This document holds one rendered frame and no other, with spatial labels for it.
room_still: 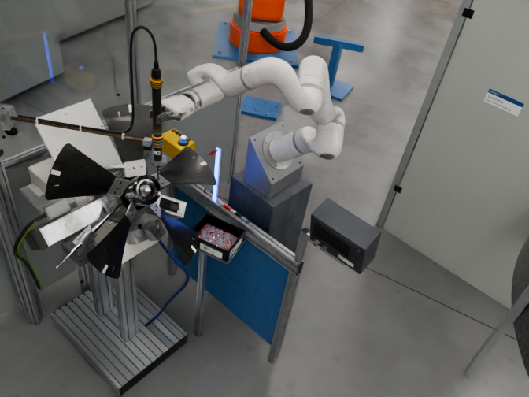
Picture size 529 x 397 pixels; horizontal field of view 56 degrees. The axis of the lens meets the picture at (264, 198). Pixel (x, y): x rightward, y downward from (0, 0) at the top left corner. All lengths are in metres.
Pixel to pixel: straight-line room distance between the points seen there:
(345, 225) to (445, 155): 1.52
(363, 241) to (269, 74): 0.70
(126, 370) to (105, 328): 0.29
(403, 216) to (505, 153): 0.89
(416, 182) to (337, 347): 1.23
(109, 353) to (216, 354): 0.58
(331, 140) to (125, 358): 1.59
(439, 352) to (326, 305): 0.73
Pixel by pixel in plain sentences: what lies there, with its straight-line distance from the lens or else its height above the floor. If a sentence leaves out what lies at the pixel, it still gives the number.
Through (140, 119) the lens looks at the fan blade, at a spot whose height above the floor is 1.39.
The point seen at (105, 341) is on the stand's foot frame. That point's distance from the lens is 2.94.
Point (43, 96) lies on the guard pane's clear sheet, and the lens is 2.53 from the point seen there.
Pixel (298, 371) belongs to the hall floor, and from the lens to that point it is 2.97.
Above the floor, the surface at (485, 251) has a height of 0.32.
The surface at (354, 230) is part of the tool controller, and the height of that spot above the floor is 1.24.
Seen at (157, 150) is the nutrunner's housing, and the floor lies 1.35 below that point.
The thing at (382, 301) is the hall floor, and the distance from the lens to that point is 3.41.
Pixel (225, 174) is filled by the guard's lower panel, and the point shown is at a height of 0.13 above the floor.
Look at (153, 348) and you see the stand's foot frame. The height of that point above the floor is 0.08.
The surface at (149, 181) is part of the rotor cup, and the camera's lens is 2.02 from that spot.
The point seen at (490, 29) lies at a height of 1.61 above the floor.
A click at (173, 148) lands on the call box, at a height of 1.05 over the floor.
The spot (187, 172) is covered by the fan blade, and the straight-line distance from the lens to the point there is 2.16.
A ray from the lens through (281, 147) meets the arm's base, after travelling 2.34.
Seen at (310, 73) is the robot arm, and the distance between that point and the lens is 1.83.
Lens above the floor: 2.55
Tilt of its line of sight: 41 degrees down
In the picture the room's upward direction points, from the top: 10 degrees clockwise
